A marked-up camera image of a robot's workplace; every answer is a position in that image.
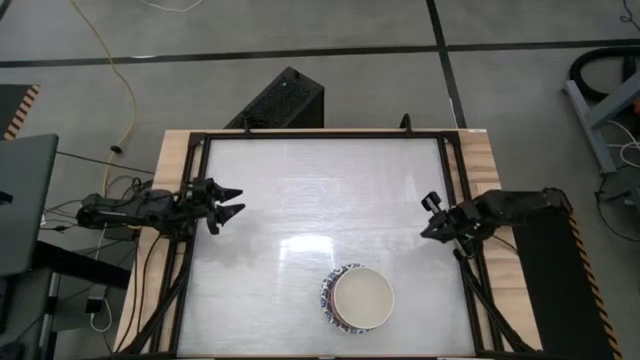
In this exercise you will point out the blue patterned paper bowl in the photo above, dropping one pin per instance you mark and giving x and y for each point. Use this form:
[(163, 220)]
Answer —
[(326, 297)]

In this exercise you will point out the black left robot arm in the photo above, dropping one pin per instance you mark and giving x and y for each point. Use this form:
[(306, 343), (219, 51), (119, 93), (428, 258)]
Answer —
[(125, 212)]

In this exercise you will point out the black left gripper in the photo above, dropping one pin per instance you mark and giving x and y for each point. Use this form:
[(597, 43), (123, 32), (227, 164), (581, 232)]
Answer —
[(202, 202)]

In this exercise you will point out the black aluminium table frame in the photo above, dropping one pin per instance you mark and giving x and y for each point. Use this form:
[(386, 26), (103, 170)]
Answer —
[(350, 135)]

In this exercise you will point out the grey metal frame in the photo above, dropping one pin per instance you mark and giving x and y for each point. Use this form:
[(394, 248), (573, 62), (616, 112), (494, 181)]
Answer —
[(596, 140)]

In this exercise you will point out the black power adapter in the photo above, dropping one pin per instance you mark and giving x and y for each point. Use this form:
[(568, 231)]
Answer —
[(95, 305)]

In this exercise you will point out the grey laptop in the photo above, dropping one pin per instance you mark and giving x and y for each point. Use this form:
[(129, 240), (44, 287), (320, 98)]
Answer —
[(25, 200)]

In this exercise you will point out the black speaker box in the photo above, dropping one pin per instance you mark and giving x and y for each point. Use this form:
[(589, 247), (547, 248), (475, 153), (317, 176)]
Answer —
[(280, 100)]

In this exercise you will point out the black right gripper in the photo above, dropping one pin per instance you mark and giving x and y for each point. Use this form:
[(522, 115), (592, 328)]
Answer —
[(465, 222)]

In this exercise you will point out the large black hazard-striped mat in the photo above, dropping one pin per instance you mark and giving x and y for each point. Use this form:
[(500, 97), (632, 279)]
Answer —
[(555, 280)]

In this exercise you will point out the small black hazard-striped mat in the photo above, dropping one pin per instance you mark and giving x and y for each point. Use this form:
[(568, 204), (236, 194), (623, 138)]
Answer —
[(12, 107)]

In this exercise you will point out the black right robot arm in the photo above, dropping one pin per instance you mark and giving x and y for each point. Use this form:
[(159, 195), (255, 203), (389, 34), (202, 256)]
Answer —
[(520, 205)]

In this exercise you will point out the black side stand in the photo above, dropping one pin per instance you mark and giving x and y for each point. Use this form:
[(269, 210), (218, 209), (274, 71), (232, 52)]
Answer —
[(75, 260)]

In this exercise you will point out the cream plastic bowl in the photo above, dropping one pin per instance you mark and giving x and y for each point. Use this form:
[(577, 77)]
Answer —
[(363, 298)]

